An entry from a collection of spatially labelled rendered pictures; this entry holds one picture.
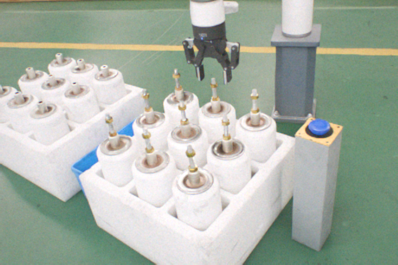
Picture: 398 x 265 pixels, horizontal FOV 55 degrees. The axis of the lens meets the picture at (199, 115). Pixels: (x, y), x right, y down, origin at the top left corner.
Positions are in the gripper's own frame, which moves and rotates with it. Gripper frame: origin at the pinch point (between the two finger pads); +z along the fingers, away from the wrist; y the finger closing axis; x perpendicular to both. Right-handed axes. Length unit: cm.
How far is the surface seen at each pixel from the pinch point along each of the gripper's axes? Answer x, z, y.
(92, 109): -4.4, 14.6, -39.7
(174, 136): -14.2, 9.3, -4.5
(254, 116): -3.4, 7.0, 11.5
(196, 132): -11.0, 9.3, -0.3
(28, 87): -4, 11, -66
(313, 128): -11.3, 1.5, 26.5
